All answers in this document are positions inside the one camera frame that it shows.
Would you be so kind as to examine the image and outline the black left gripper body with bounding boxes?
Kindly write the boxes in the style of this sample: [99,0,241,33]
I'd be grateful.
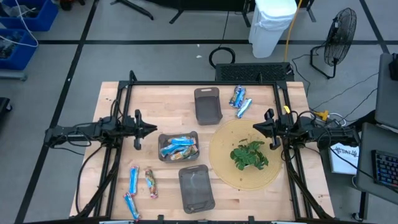
[119,108,144,151]

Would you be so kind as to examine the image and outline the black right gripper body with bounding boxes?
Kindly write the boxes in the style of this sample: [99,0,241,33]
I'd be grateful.
[264,108,296,151]

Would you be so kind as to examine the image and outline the blue granola bar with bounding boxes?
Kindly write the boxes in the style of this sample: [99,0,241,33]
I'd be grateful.
[160,143,181,158]
[235,98,253,119]
[229,85,247,109]
[123,192,141,221]
[129,164,140,197]
[167,136,197,146]

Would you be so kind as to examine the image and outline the green granola bar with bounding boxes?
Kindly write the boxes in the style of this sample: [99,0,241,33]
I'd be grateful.
[170,144,199,161]
[144,169,159,199]

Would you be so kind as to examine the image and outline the grey translucent plastic bin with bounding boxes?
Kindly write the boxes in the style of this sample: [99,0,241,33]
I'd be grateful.
[193,86,224,126]
[178,164,216,215]
[157,131,200,164]

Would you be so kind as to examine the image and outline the green artificial leafy plant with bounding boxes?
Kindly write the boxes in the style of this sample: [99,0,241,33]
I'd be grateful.
[229,138,270,171]

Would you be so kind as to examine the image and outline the round woven yellow placemat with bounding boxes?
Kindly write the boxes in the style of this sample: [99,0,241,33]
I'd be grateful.
[208,119,284,191]

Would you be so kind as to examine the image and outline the black perforated case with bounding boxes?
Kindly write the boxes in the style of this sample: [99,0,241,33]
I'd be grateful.
[214,62,295,83]

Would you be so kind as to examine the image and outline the yellow power plug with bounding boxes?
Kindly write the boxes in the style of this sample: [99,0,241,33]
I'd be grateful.
[313,110,330,122]

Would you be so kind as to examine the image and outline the white paper sign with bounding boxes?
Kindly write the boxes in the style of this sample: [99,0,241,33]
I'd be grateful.
[328,142,360,175]

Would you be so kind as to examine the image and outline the grey desk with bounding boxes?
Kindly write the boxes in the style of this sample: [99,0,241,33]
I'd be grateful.
[356,121,398,197]
[374,52,398,131]

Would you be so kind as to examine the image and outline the white trash bin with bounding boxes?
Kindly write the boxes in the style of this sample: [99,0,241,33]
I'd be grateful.
[248,0,299,59]

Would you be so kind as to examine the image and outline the black backlit keyboard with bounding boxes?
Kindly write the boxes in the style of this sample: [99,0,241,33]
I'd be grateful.
[371,149,398,189]

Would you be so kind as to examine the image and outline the black floor fan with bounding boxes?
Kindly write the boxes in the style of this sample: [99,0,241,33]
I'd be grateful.
[309,7,358,79]

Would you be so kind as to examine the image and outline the black tripod stand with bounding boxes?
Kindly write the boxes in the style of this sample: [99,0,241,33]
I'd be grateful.
[110,0,155,21]

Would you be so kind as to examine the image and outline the black floor object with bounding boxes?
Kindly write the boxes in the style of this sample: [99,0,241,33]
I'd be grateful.
[0,97,13,113]

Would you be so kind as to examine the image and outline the grey flat cart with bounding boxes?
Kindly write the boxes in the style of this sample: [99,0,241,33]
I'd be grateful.
[0,70,28,82]

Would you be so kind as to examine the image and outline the blue plastic tote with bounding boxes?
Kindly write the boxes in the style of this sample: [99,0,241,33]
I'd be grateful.
[0,28,39,71]
[0,0,59,32]

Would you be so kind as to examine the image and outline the black aluminium table frame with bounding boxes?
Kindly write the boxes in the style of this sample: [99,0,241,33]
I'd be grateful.
[70,70,336,224]

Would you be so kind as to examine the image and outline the black power cable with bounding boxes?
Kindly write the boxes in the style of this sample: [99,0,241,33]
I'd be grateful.
[74,144,106,215]

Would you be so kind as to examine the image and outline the black coiled cable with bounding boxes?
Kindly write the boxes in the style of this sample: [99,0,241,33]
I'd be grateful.
[208,11,236,69]

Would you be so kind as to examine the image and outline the yellow floor cable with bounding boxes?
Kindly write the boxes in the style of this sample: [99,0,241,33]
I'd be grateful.
[283,0,304,62]

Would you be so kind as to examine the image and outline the white cable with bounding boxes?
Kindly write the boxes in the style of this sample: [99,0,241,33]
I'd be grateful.
[0,0,40,49]

